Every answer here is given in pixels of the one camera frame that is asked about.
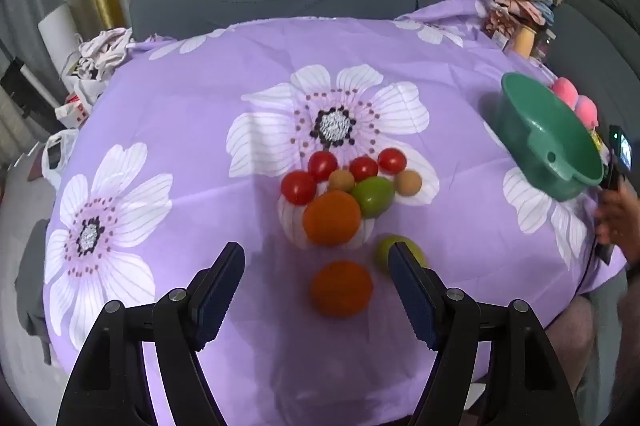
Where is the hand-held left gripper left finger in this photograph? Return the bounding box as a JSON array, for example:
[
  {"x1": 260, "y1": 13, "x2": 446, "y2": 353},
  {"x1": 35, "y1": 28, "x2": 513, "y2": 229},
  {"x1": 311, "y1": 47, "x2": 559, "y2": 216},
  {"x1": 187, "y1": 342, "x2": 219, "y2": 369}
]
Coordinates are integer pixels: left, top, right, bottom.
[{"x1": 56, "y1": 242, "x2": 247, "y2": 426}]

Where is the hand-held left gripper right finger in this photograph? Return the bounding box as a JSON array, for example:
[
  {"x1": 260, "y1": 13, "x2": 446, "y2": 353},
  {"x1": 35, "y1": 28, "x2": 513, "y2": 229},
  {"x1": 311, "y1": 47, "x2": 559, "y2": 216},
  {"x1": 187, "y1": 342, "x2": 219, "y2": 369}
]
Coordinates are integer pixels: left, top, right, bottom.
[{"x1": 388, "y1": 242, "x2": 583, "y2": 426}]

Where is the yellow-green tomato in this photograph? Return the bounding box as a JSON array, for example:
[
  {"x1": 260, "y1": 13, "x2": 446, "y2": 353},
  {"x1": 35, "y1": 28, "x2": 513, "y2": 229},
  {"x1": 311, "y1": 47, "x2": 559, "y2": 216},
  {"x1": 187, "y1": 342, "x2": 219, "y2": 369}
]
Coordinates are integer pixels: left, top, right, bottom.
[{"x1": 376, "y1": 234, "x2": 427, "y2": 277}]

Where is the orange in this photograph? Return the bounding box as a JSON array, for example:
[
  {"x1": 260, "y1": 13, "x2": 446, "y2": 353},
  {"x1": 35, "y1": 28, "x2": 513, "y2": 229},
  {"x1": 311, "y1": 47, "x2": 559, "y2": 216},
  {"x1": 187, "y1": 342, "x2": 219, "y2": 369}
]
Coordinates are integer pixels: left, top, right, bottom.
[
  {"x1": 311, "y1": 260, "x2": 374, "y2": 318},
  {"x1": 302, "y1": 190, "x2": 363, "y2": 248}
]

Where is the green plastic bowl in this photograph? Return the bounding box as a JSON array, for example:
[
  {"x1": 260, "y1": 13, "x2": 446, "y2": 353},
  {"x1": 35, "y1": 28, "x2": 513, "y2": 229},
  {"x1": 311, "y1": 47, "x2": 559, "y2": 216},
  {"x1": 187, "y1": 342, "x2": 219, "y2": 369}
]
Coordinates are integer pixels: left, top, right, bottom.
[{"x1": 500, "y1": 72, "x2": 605, "y2": 202}]

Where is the green tomato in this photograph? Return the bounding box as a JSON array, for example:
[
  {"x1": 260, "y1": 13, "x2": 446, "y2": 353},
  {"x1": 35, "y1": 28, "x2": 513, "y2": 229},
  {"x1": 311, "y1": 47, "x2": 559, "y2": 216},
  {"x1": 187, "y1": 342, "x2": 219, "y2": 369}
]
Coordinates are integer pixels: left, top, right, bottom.
[{"x1": 351, "y1": 176, "x2": 396, "y2": 220}]

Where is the small tan longan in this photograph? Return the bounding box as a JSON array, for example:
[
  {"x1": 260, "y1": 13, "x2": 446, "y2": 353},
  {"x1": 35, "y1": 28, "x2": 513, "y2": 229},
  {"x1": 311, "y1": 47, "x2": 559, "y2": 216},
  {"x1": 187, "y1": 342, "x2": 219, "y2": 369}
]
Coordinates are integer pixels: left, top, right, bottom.
[
  {"x1": 328, "y1": 169, "x2": 356, "y2": 193},
  {"x1": 394, "y1": 169, "x2": 423, "y2": 197}
]

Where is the large red tomato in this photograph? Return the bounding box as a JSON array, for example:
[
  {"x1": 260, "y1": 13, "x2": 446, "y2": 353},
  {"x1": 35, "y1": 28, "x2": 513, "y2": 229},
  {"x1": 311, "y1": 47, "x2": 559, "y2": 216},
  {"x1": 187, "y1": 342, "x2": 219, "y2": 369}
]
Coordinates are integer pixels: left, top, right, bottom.
[{"x1": 280, "y1": 170, "x2": 318, "y2": 206}]

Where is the red cherry tomato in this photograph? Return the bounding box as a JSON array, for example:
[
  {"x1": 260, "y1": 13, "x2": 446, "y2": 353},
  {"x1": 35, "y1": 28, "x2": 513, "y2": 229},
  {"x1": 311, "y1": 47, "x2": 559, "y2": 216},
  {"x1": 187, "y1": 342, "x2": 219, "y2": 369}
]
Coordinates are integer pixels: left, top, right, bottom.
[
  {"x1": 307, "y1": 151, "x2": 339, "y2": 183},
  {"x1": 348, "y1": 156, "x2": 379, "y2": 183},
  {"x1": 377, "y1": 147, "x2": 407, "y2": 175}
]

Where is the person's right hand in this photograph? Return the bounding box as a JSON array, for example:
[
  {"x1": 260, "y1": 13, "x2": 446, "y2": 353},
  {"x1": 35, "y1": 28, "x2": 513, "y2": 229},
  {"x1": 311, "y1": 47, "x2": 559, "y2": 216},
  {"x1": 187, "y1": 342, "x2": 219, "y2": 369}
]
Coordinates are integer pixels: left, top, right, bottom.
[{"x1": 595, "y1": 178, "x2": 640, "y2": 264}]

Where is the dark glass jar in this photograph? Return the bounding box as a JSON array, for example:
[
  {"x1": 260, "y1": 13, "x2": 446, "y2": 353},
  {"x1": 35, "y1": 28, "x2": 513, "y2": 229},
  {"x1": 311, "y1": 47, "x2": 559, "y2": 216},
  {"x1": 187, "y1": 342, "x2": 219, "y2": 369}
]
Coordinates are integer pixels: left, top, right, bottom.
[{"x1": 532, "y1": 30, "x2": 557, "y2": 62}]

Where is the yellow cylinder bottle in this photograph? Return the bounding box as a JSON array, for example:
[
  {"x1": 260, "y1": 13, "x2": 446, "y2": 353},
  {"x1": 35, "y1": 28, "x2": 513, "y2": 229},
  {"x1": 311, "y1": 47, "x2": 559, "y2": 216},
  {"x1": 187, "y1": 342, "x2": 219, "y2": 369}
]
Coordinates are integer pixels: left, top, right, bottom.
[{"x1": 512, "y1": 25, "x2": 537, "y2": 58}]

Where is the person's leg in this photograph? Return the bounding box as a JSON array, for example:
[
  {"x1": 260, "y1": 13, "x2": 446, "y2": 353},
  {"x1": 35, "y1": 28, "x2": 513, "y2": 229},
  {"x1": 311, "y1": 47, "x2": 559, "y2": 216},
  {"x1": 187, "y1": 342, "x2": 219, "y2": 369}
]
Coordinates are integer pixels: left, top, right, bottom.
[{"x1": 545, "y1": 293, "x2": 626, "y2": 399}]

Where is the red patterned snack bag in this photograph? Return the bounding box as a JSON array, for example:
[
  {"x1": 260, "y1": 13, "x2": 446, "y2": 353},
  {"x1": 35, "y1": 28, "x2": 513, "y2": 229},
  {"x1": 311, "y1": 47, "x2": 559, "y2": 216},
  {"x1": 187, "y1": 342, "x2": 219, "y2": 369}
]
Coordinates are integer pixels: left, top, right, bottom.
[{"x1": 482, "y1": 8, "x2": 516, "y2": 52}]

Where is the purple floral cloth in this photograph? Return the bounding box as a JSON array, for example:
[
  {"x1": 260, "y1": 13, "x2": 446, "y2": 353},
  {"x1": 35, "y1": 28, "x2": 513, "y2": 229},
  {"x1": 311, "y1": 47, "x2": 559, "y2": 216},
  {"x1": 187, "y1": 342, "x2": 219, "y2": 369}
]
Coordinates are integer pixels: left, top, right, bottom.
[{"x1": 44, "y1": 0, "x2": 628, "y2": 426}]

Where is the white plastic bag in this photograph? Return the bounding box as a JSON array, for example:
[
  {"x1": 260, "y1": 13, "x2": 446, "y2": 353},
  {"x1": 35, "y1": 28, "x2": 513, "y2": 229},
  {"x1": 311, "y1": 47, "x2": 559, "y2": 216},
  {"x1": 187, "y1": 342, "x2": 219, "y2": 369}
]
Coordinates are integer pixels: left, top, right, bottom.
[{"x1": 41, "y1": 129, "x2": 81, "y2": 189}]

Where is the red and white carton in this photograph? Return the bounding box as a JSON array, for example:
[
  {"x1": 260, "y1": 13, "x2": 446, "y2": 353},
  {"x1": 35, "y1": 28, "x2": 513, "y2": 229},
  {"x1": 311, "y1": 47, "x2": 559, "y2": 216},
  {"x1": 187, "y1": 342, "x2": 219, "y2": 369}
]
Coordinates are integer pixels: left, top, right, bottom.
[{"x1": 54, "y1": 93, "x2": 93, "y2": 127}]

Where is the white patterned cloth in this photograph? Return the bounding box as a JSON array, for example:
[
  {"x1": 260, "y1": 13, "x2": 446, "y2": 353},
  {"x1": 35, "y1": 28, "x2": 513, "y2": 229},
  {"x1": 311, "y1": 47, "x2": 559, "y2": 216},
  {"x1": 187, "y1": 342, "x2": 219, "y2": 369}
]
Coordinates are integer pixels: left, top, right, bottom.
[{"x1": 62, "y1": 27, "x2": 135, "y2": 82}]

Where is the white roll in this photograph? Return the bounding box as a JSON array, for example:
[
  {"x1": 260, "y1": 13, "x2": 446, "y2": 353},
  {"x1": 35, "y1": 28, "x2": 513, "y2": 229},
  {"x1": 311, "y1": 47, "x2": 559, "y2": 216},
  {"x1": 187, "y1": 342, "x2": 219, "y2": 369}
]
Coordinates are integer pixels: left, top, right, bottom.
[{"x1": 39, "y1": 3, "x2": 81, "y2": 57}]

